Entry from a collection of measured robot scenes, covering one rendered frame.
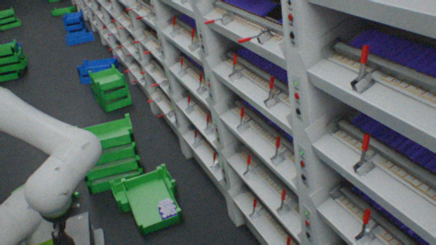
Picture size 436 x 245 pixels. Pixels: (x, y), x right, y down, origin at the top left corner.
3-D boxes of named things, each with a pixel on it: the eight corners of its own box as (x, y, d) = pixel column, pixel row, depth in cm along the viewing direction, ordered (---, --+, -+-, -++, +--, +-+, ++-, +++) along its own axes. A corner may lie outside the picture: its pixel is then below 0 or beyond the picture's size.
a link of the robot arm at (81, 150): (-9, 133, 138) (-29, 111, 129) (18, 104, 143) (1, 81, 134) (88, 186, 126) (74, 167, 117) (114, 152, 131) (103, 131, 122)
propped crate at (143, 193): (182, 220, 224) (181, 210, 219) (140, 236, 219) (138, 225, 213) (161, 176, 245) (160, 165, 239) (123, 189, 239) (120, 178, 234)
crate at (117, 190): (120, 214, 236) (116, 201, 232) (112, 194, 253) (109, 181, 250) (178, 194, 244) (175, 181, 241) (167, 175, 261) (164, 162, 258)
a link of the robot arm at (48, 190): (9, 190, 113) (48, 215, 112) (44, 149, 119) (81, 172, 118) (22, 207, 126) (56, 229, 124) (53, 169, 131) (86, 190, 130)
